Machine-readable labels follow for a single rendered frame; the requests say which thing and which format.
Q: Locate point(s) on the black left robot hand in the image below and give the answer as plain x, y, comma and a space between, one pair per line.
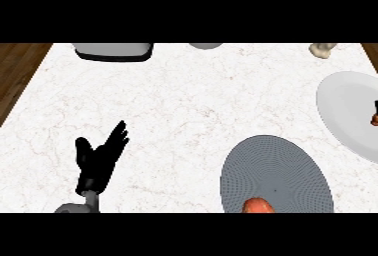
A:
101, 159

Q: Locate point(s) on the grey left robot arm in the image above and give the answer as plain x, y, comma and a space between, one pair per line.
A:
87, 203

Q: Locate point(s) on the orange croissant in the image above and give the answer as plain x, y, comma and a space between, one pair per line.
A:
257, 206

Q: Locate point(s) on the grey round placemat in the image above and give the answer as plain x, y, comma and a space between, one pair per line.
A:
275, 166

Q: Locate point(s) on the white round plate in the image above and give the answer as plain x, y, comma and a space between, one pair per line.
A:
347, 110

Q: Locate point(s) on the grey and black appliance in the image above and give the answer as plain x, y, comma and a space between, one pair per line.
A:
114, 51

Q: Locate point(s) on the grey round object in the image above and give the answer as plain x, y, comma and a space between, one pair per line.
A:
206, 45

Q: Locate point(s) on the beige knobbly object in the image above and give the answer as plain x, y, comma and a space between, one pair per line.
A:
322, 50

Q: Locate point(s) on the small brown and black object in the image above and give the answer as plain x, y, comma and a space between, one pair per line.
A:
375, 118

